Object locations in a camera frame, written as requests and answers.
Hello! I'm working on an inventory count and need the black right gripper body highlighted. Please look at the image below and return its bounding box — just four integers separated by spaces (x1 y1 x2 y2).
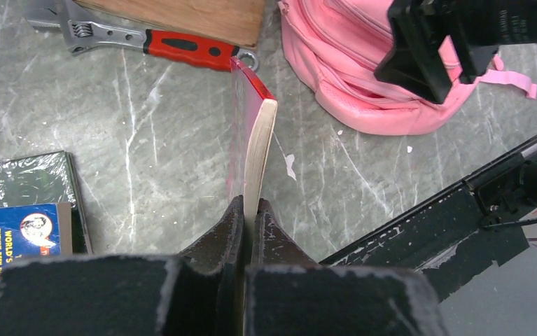
375 1 537 104

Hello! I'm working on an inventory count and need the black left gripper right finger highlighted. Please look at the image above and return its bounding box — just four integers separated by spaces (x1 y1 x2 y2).
250 198 318 267

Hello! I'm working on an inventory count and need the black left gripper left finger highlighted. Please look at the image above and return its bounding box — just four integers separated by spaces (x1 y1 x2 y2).
178 195 244 274

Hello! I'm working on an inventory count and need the pink sticker book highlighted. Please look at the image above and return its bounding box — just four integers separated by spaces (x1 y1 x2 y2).
227 57 278 223

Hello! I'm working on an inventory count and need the pink student backpack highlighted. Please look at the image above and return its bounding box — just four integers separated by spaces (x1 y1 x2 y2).
278 1 537 136

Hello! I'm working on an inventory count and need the brown wooden board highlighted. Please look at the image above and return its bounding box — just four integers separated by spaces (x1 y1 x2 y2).
79 0 266 49

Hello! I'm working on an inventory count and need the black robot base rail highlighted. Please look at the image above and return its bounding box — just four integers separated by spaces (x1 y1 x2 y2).
323 136 537 298

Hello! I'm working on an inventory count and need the orange handled adjustable wrench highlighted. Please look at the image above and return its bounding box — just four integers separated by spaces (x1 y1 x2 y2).
24 1 260 71

